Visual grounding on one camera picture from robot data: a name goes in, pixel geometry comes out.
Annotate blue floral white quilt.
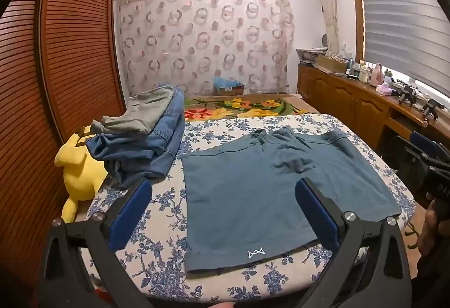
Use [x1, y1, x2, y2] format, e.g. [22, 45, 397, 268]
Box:
[79, 114, 417, 303]

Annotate wooden sideboard cabinet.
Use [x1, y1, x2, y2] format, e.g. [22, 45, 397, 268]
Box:
[297, 64, 450, 161]

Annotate folded grey pants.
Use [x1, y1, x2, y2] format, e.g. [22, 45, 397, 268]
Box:
[91, 86, 174, 136]

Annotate grey striped window blind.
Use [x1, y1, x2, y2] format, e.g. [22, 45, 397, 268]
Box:
[352, 0, 450, 98]

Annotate ring patterned sheer curtain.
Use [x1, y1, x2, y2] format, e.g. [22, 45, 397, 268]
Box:
[116, 0, 295, 98]

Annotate wooden louvered wardrobe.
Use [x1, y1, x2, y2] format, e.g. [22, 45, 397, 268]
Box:
[0, 0, 127, 308]

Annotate row of cosmetic bottles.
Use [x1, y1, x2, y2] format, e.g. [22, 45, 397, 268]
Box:
[346, 57, 373, 84]

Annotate teal blue pants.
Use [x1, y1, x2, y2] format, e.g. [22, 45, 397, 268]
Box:
[181, 127, 403, 273]

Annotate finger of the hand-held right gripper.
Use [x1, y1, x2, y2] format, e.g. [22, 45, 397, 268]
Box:
[404, 131, 437, 161]

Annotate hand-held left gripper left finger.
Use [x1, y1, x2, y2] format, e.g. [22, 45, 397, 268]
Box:
[37, 177, 153, 308]

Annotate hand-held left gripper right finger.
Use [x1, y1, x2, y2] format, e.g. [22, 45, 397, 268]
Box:
[294, 177, 412, 308]

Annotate colourful flower blanket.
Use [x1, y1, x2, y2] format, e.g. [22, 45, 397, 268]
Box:
[184, 93, 320, 122]

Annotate pink bottle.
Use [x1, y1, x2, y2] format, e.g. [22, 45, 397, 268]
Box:
[371, 64, 384, 86]

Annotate black gripper stand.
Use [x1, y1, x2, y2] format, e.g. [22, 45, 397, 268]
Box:
[422, 99, 441, 119]
[397, 85, 418, 105]

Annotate open flat cardboard box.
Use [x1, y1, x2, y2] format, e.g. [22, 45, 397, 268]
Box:
[316, 54, 348, 74]

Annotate person's right hand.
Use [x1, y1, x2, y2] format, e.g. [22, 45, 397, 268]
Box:
[418, 194, 450, 257]

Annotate patterned paper stack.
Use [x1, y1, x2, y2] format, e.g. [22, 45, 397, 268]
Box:
[296, 47, 327, 64]

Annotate crumpled light blue cloth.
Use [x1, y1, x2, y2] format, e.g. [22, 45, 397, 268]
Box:
[214, 75, 240, 89]

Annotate wooden window frame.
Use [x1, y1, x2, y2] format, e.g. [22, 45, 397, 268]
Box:
[346, 0, 367, 63]

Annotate folded blue denim jeans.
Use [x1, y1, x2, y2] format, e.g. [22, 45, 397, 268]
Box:
[86, 85, 186, 189]

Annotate beige gathered curtain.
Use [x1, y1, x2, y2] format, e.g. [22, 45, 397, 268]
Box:
[314, 0, 340, 59]

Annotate small cardboard box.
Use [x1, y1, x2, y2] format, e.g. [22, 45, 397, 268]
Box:
[214, 82, 245, 96]

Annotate yellow plush toy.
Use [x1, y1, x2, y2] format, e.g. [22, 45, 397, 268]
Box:
[54, 125, 109, 224]

